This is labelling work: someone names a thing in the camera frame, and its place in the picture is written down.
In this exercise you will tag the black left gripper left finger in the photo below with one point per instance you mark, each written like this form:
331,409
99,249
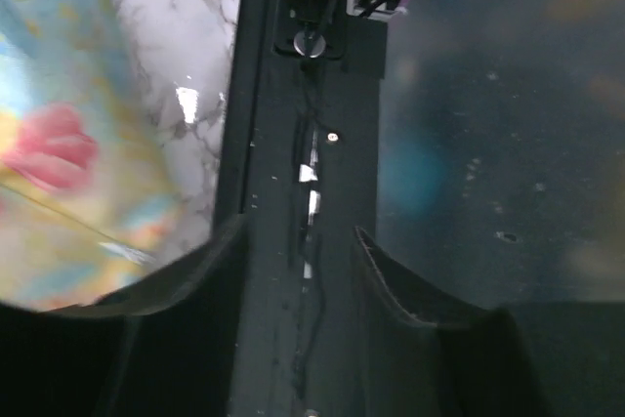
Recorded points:
162,347

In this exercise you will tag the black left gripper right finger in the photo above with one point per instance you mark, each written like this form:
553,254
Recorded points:
423,352

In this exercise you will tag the floral cloth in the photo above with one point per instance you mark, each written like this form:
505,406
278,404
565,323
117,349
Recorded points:
88,204

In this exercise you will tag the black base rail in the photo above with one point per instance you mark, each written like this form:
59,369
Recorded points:
300,163

